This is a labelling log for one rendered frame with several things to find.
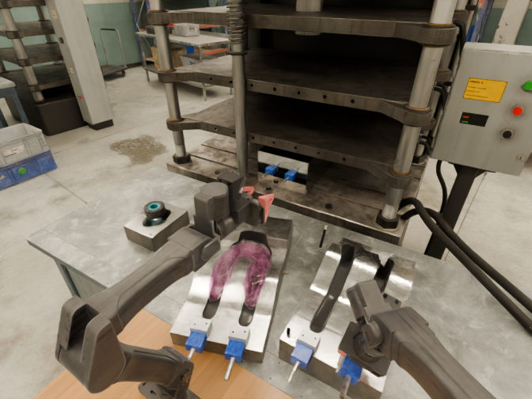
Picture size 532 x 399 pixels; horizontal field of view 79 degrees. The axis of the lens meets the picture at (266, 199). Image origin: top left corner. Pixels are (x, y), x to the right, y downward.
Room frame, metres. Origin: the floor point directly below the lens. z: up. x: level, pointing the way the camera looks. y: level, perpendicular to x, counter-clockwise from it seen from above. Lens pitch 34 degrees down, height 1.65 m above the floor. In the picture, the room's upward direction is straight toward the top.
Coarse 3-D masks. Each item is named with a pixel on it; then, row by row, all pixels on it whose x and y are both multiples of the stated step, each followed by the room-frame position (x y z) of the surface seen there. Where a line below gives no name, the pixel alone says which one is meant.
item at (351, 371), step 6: (342, 360) 0.41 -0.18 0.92; (348, 360) 0.40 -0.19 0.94; (342, 366) 0.39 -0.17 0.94; (348, 366) 0.39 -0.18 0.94; (354, 366) 0.39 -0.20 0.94; (342, 372) 0.38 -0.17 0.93; (348, 372) 0.37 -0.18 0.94; (354, 372) 0.37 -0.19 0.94; (360, 372) 0.38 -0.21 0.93; (348, 378) 0.36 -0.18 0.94; (354, 378) 0.37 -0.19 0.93; (348, 384) 0.35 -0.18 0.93; (354, 384) 0.36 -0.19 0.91; (342, 390) 0.34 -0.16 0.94; (342, 396) 0.33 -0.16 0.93
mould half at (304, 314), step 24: (336, 264) 0.71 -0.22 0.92; (360, 264) 0.70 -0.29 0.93; (384, 264) 0.78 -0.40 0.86; (408, 264) 0.78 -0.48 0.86; (312, 288) 0.65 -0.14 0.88; (408, 288) 0.62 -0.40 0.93; (312, 312) 0.57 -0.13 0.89; (336, 312) 0.57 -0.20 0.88; (288, 336) 0.49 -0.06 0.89; (336, 336) 0.49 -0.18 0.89; (288, 360) 0.47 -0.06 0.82; (312, 360) 0.44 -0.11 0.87; (336, 360) 0.43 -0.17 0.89; (336, 384) 0.40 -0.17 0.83; (360, 384) 0.38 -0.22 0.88; (384, 384) 0.37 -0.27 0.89
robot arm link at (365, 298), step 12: (348, 288) 0.43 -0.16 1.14; (360, 288) 0.41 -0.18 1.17; (372, 288) 0.41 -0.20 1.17; (348, 300) 0.42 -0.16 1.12; (360, 300) 0.40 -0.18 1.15; (372, 300) 0.39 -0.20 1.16; (360, 312) 0.38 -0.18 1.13; (372, 312) 0.37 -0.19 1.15; (372, 324) 0.32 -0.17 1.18; (372, 336) 0.31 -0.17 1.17
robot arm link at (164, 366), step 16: (80, 336) 0.31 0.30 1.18; (64, 352) 0.28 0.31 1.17; (80, 352) 0.28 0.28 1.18; (128, 352) 0.31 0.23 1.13; (144, 352) 0.35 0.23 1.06; (160, 352) 0.38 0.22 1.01; (176, 352) 0.41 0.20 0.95; (80, 368) 0.26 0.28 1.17; (128, 368) 0.30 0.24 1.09; (144, 368) 0.32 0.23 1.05; (160, 368) 0.35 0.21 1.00; (176, 368) 0.37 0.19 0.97; (192, 368) 0.40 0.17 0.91; (112, 384) 0.27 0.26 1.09; (160, 384) 0.34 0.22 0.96; (176, 384) 0.36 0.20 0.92
